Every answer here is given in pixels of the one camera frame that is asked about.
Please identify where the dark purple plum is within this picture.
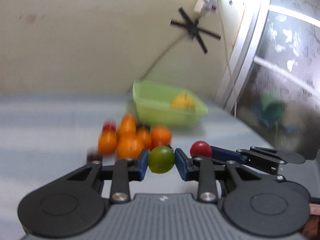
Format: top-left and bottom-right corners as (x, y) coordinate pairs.
(86, 148), (103, 163)

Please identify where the red cherry tomato front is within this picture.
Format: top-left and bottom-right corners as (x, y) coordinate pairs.
(190, 141), (213, 158)

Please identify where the red cherry tomato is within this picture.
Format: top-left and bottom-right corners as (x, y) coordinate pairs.
(150, 141), (168, 150)
(190, 141), (213, 158)

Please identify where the large orange mandarin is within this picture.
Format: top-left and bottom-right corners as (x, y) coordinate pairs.
(116, 137), (144, 159)

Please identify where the dark red tomato back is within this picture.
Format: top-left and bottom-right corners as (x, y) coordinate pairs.
(102, 119), (117, 133)

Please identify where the orange tomato top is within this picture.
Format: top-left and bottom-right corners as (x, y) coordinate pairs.
(117, 113), (137, 137)

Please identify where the small orange tomato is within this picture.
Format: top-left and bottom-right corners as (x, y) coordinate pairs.
(136, 127), (152, 149)

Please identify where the green cherry tomato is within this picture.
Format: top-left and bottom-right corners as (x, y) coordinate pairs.
(148, 146), (175, 174)

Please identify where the large yellow grapefruit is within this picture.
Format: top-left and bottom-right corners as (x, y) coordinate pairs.
(170, 94), (195, 109)

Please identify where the light green plastic basin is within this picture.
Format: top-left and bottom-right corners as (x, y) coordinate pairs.
(132, 81), (208, 127)

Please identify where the black tape cross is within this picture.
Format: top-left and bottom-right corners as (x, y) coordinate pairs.
(170, 7), (221, 54)

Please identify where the grey cable along wall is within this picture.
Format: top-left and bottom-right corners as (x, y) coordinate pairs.
(141, 33), (188, 81)

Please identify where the white cable on wall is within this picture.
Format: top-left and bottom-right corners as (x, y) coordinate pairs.
(216, 10), (238, 118)

